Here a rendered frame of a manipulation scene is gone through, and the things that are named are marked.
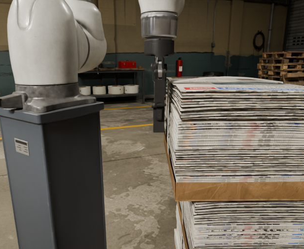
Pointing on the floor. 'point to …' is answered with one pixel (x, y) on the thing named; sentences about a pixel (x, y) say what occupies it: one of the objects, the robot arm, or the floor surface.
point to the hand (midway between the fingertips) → (158, 119)
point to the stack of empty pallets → (287, 60)
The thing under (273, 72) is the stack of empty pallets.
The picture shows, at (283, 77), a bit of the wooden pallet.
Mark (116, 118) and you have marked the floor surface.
